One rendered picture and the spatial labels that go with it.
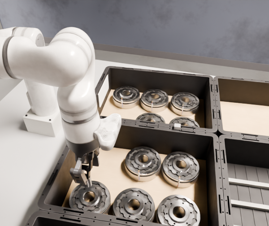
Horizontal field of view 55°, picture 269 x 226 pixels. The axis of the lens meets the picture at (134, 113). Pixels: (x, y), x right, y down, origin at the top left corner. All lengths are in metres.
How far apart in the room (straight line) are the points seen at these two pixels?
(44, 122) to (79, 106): 0.59
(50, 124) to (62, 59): 0.66
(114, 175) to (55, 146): 0.36
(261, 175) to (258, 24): 2.13
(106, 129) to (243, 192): 0.43
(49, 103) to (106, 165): 0.37
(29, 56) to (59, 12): 2.79
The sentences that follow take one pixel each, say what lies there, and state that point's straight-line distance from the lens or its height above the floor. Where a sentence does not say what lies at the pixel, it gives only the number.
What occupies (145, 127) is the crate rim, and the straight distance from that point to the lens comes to 0.75.
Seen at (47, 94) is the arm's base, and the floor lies 0.88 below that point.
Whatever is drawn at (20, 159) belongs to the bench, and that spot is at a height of 0.70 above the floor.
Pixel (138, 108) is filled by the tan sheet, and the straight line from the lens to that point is 0.96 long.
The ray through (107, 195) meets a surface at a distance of 0.69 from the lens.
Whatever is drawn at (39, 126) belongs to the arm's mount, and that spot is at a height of 0.74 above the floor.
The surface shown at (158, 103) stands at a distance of 0.94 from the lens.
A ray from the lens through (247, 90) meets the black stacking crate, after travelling 1.03.
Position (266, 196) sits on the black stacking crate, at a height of 0.83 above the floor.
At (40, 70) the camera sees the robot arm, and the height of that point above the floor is 1.24.
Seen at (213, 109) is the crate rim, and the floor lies 0.93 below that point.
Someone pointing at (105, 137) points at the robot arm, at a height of 1.09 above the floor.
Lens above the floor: 1.45
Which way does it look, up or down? 41 degrees down
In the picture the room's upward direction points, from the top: straight up
